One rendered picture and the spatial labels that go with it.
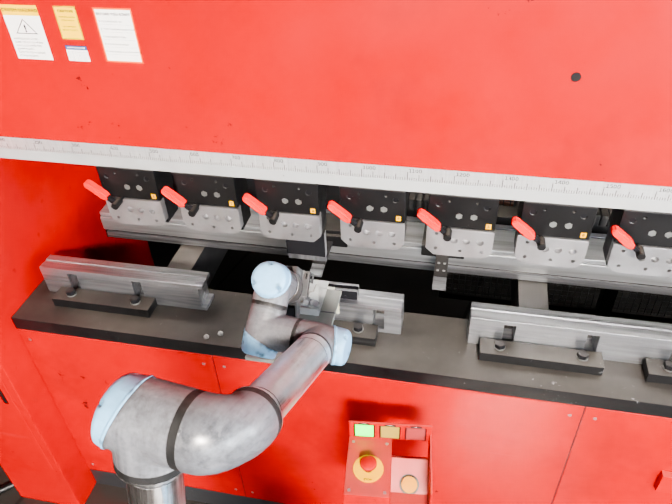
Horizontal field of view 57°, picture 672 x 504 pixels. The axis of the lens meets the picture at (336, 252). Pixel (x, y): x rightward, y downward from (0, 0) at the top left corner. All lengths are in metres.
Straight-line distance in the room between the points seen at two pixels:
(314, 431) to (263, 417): 0.97
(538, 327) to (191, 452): 1.00
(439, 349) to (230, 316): 0.58
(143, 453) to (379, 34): 0.82
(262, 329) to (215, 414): 0.39
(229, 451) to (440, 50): 0.79
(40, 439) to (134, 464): 1.32
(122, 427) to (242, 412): 0.17
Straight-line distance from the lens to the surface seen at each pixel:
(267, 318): 1.26
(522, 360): 1.65
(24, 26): 1.53
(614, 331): 1.68
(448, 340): 1.69
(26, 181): 2.00
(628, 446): 1.81
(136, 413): 0.93
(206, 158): 1.46
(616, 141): 1.33
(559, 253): 1.47
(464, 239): 1.46
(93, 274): 1.89
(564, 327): 1.65
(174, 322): 1.80
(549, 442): 1.80
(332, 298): 1.61
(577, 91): 1.27
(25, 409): 2.16
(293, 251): 1.59
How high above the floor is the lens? 2.10
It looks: 39 degrees down
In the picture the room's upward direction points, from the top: 3 degrees counter-clockwise
